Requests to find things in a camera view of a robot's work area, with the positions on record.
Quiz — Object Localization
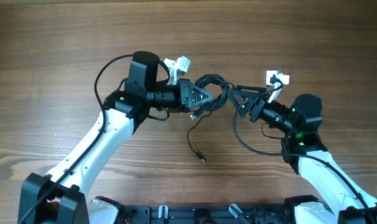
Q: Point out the black camera cable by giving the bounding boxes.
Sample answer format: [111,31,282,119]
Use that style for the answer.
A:
[17,54,170,224]
[232,79,377,224]

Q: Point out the black USB cable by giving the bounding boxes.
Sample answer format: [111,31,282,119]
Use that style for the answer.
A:
[187,73,236,164]

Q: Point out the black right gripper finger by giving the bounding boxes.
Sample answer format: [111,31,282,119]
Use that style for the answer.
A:
[235,85,267,93]
[227,90,257,115]

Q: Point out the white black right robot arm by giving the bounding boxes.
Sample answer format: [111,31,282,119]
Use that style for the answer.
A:
[228,86,377,223]

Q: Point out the black right camera cable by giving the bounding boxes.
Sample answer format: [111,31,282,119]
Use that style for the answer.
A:
[232,79,377,224]

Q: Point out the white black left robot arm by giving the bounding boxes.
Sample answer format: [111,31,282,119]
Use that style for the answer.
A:
[17,51,213,223]

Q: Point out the black left camera cable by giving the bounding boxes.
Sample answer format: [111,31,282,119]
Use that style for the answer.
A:
[17,54,170,224]

